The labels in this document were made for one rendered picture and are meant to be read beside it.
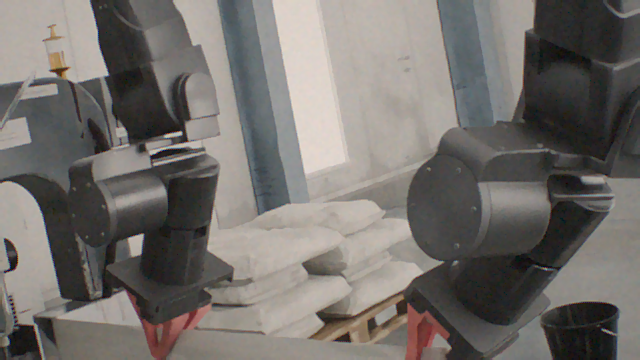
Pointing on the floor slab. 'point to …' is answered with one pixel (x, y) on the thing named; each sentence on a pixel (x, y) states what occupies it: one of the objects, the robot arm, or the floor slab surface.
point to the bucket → (582, 331)
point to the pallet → (339, 331)
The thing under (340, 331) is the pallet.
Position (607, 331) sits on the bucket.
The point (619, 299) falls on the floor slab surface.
